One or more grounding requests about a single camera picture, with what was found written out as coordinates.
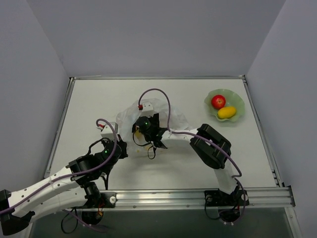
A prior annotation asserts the white plastic bag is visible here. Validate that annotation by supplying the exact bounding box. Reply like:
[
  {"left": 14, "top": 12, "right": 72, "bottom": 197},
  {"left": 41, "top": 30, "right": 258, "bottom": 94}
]
[{"left": 116, "top": 98, "right": 192, "bottom": 157}]

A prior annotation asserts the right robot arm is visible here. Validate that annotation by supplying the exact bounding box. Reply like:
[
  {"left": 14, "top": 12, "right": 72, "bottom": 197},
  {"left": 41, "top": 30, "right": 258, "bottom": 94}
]
[{"left": 132, "top": 114, "right": 242, "bottom": 205}]

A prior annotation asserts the aluminium front rail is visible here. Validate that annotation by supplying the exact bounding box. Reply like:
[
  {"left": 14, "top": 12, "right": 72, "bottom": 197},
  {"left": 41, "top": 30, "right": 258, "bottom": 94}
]
[{"left": 114, "top": 187, "right": 295, "bottom": 211}]

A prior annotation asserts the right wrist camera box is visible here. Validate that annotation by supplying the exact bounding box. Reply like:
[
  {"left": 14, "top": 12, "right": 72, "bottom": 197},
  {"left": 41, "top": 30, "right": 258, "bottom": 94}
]
[{"left": 138, "top": 102, "right": 154, "bottom": 118}]

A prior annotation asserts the purple cable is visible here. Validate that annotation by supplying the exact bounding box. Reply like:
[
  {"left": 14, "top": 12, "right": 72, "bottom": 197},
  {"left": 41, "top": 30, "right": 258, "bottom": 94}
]
[
  {"left": 137, "top": 87, "right": 243, "bottom": 178},
  {"left": 0, "top": 118, "right": 118, "bottom": 216}
]

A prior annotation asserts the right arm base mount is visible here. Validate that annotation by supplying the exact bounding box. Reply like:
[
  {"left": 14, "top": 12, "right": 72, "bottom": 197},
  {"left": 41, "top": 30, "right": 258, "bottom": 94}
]
[{"left": 204, "top": 186, "right": 250, "bottom": 226}]

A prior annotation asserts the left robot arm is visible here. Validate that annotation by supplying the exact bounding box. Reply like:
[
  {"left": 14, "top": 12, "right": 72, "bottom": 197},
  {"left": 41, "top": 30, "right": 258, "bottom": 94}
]
[{"left": 0, "top": 138, "right": 128, "bottom": 236}]

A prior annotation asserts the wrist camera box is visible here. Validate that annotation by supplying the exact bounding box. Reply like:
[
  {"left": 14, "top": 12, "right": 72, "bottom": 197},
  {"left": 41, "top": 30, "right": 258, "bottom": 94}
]
[
  {"left": 138, "top": 102, "right": 154, "bottom": 118},
  {"left": 97, "top": 121, "right": 118, "bottom": 140}
]

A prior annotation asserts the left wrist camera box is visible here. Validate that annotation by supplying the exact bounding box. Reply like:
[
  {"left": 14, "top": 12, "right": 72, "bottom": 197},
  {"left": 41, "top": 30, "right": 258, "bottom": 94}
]
[{"left": 97, "top": 121, "right": 118, "bottom": 140}]

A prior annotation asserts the red fake apple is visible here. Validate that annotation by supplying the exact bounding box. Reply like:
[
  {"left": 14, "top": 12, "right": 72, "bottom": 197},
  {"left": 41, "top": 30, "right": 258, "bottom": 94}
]
[{"left": 211, "top": 94, "right": 226, "bottom": 110}]

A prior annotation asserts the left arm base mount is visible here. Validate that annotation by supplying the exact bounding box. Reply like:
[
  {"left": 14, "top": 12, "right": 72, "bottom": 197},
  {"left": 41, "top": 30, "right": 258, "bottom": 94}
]
[{"left": 81, "top": 182, "right": 116, "bottom": 225}]

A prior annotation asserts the pale yellow fake pear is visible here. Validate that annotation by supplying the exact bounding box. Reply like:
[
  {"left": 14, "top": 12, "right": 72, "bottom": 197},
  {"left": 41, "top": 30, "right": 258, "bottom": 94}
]
[{"left": 134, "top": 131, "right": 142, "bottom": 138}]

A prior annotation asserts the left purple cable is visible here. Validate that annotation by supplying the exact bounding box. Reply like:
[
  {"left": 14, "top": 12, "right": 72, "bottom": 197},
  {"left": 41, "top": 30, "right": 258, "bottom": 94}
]
[{"left": 0, "top": 118, "right": 118, "bottom": 216}]

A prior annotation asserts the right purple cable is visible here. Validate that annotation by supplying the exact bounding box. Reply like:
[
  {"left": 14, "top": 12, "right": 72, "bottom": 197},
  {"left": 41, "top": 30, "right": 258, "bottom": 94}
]
[{"left": 137, "top": 87, "right": 243, "bottom": 178}]

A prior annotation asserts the yellow fake mango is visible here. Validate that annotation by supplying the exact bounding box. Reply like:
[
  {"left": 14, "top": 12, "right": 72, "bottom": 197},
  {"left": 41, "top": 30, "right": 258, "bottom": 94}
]
[{"left": 217, "top": 106, "right": 237, "bottom": 119}]

